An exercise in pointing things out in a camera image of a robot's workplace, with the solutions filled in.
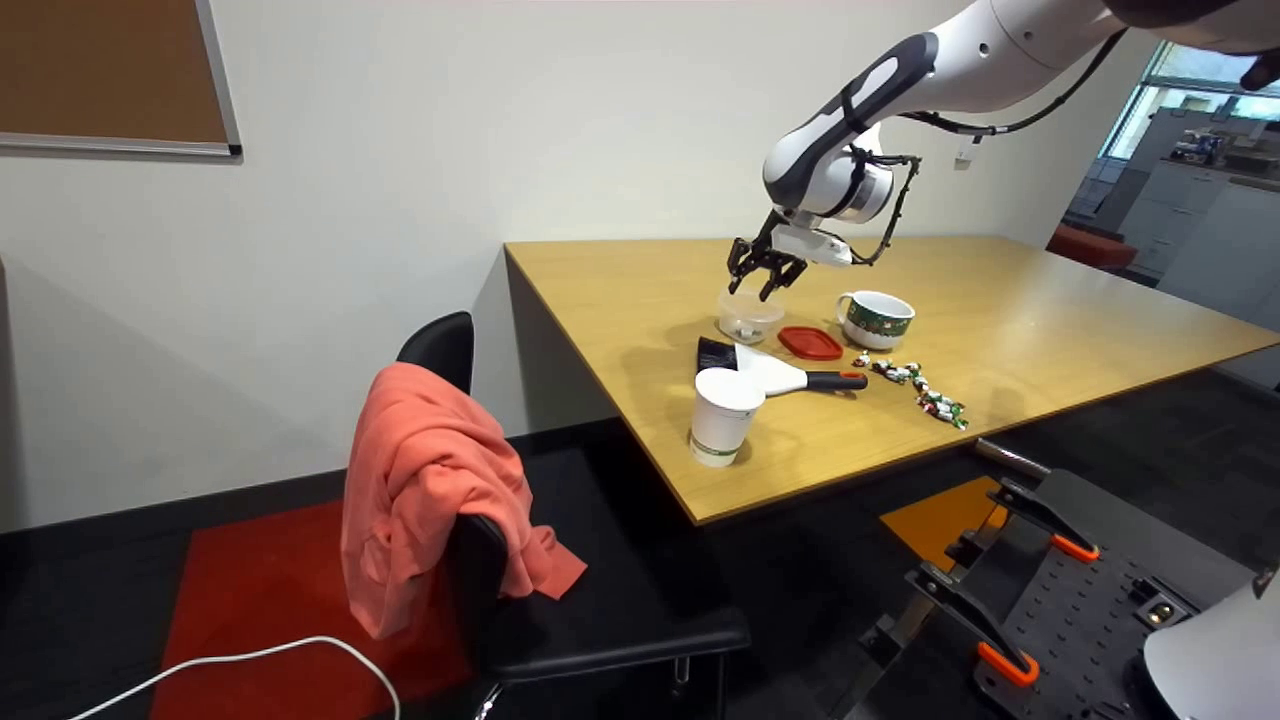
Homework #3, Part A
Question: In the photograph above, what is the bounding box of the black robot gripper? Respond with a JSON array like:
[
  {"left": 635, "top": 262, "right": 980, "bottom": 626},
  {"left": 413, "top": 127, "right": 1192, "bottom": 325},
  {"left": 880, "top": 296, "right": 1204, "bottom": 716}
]
[{"left": 722, "top": 213, "right": 818, "bottom": 304}]

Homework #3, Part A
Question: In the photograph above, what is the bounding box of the white rounded robot base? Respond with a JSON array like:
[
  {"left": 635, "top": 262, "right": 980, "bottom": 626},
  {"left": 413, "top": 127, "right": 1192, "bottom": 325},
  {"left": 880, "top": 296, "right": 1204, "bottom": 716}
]
[{"left": 1138, "top": 573, "right": 1280, "bottom": 720}]

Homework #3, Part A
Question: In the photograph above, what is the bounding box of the red plastic lid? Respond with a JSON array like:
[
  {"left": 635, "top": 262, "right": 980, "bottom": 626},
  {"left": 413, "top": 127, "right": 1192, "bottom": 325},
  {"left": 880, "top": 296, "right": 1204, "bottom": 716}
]
[{"left": 774, "top": 325, "right": 847, "bottom": 369}]

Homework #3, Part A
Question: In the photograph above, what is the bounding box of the small black object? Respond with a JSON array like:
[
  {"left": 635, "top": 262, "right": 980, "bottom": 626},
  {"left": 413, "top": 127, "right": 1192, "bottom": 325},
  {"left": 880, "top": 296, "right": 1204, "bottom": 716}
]
[{"left": 693, "top": 332, "right": 743, "bottom": 378}]

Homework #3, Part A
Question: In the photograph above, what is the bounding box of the white paper cup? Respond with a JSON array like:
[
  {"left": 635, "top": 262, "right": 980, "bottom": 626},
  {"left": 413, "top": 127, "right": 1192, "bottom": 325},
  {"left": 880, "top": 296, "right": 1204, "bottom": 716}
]
[{"left": 689, "top": 363, "right": 770, "bottom": 472}]

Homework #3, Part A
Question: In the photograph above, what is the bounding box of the orange floor mat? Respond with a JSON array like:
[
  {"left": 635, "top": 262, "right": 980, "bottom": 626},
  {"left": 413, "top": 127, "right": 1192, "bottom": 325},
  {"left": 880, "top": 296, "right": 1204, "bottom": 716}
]
[{"left": 875, "top": 478, "right": 1015, "bottom": 578}]

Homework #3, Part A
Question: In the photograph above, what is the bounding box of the red sofa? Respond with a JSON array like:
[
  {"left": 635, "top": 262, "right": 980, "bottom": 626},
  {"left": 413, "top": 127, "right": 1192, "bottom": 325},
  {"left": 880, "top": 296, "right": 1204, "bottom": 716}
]
[{"left": 1044, "top": 219, "right": 1138, "bottom": 280}]

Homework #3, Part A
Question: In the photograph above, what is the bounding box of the black office chair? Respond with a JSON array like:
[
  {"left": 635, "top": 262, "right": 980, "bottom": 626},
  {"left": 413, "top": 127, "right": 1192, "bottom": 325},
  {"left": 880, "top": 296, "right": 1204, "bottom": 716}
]
[{"left": 396, "top": 307, "right": 751, "bottom": 720}]

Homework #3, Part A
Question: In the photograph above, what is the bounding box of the black clamp with orange tip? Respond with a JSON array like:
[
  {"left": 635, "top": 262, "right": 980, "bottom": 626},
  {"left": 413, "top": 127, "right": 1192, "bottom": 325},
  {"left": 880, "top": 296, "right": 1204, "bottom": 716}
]
[
  {"left": 990, "top": 478, "right": 1106, "bottom": 570},
  {"left": 905, "top": 564, "right": 1044, "bottom": 695}
]

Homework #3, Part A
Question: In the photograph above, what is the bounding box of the salmon pink cloth garment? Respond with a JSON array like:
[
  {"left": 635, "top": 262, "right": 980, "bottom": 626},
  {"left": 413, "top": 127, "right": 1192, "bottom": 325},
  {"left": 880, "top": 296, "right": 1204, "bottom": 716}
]
[{"left": 335, "top": 356, "right": 592, "bottom": 644}]

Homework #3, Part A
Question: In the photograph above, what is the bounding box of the orange black equipment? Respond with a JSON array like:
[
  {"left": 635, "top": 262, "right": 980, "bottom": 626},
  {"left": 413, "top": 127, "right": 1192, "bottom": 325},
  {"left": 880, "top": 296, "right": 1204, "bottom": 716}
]
[{"left": 838, "top": 438, "right": 1280, "bottom": 720}]

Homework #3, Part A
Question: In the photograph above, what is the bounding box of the red floor rug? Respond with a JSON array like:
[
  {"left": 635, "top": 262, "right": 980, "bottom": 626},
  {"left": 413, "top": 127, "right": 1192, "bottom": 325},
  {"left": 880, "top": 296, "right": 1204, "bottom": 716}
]
[{"left": 148, "top": 498, "right": 471, "bottom": 720}]

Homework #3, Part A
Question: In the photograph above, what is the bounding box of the brown cork notice board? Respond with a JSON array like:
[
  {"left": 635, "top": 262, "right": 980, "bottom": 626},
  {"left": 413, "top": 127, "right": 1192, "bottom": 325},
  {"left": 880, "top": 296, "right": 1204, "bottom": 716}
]
[{"left": 0, "top": 0, "right": 246, "bottom": 164}]

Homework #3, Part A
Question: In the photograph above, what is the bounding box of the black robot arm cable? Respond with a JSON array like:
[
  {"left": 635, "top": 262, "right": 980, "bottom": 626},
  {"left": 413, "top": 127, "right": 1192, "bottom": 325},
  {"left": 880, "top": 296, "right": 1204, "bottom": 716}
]
[{"left": 851, "top": 25, "right": 1138, "bottom": 274}]

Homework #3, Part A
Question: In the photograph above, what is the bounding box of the white floor cable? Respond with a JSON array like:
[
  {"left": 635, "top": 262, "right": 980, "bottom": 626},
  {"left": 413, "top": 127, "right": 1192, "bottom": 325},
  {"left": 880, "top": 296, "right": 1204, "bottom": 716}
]
[{"left": 66, "top": 633, "right": 408, "bottom": 720}]

